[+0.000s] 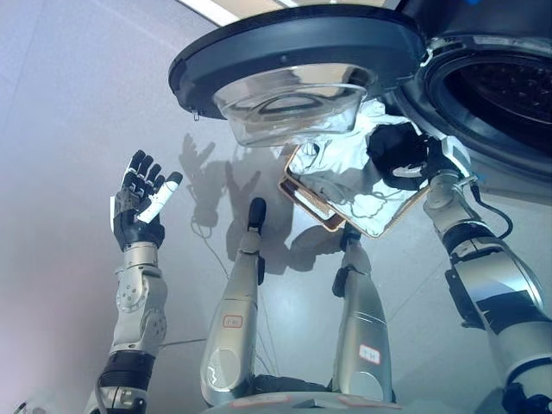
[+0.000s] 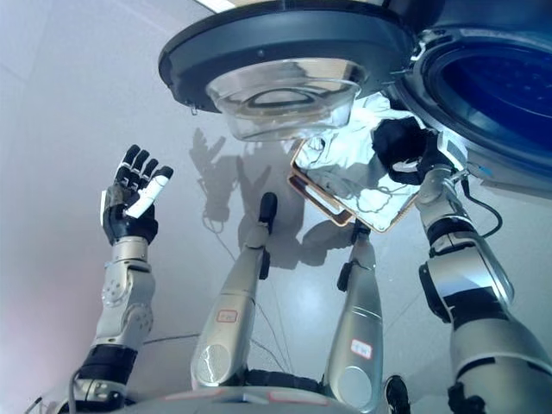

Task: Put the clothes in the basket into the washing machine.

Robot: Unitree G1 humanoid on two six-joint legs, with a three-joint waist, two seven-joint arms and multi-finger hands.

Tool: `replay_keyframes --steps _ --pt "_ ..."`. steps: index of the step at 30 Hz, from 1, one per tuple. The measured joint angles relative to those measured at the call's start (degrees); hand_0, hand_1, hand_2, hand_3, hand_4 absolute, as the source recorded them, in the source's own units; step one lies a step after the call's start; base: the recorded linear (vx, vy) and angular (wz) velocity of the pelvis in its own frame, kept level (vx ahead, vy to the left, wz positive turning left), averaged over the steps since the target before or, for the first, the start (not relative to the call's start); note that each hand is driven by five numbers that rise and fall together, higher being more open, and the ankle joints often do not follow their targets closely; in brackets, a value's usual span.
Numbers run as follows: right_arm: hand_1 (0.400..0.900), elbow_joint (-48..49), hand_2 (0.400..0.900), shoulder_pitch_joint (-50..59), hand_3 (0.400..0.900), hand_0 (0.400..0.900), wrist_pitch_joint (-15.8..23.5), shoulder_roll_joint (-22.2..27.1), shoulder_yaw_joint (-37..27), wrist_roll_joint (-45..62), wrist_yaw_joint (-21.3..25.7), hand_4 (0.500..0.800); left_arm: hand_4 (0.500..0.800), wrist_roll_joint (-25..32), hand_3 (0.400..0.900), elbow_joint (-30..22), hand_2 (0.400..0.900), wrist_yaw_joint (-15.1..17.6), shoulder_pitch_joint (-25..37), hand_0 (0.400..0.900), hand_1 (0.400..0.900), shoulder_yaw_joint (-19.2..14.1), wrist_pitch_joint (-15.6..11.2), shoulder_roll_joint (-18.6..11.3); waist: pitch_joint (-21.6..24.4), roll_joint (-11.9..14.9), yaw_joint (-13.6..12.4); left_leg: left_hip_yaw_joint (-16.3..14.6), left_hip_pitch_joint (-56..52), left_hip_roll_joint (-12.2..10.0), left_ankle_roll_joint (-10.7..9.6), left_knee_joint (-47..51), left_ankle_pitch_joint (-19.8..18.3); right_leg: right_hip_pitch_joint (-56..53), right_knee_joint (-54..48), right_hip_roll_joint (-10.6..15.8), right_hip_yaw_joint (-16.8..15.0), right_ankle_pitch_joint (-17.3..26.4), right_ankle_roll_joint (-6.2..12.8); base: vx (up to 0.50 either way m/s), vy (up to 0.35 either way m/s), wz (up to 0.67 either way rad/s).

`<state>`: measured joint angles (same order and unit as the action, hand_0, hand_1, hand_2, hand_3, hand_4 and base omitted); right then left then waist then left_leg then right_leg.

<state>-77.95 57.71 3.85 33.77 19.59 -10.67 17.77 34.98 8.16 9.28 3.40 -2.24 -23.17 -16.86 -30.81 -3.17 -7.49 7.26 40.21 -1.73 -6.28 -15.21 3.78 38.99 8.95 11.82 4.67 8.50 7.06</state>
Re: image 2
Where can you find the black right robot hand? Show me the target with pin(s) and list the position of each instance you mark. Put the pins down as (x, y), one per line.
(433, 157)

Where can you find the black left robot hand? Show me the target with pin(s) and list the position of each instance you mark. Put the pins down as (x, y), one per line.
(129, 224)

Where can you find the black garment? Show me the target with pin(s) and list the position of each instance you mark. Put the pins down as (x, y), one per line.
(394, 138)

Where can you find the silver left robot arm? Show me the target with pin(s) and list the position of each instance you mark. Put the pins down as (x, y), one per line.
(125, 297)

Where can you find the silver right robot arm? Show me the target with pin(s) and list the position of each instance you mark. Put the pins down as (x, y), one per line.
(470, 276)

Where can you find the laundry basket with brown rim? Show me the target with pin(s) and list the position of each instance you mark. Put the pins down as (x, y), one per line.
(334, 211)

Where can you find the washing machine door glass bowl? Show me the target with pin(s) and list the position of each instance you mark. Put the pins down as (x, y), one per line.
(276, 56)

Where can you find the silver left robot leg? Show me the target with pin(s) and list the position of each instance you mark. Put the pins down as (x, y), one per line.
(233, 297)

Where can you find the silver robot leg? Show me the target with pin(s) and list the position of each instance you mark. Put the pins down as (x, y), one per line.
(233, 297)
(360, 310)

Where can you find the silver right robot leg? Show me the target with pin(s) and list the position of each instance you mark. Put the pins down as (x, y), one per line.
(360, 310)

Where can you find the grey robot torso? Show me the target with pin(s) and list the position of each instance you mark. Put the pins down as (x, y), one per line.
(224, 399)

